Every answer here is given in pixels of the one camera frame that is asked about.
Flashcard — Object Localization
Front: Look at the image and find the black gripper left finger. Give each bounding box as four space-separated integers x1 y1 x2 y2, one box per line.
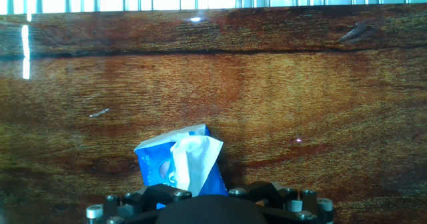
85 185 193 224

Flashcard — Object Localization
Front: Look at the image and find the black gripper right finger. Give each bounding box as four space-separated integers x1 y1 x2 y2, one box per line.
228 181 334 224

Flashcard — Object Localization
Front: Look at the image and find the blue tissue pack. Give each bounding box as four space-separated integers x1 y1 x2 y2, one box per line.
133 123 230 210

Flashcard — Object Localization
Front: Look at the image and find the glossy wooden board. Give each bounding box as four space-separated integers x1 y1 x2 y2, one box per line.
0 3 427 224

